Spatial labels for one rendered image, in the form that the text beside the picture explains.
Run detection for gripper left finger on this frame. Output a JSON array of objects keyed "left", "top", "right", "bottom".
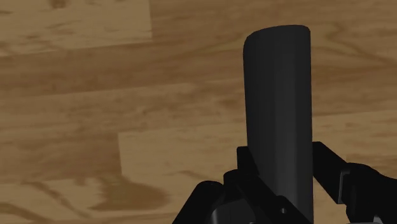
[{"left": 172, "top": 145, "right": 311, "bottom": 224}]

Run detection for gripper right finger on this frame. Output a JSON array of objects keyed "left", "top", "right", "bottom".
[{"left": 312, "top": 141, "right": 397, "bottom": 224}]

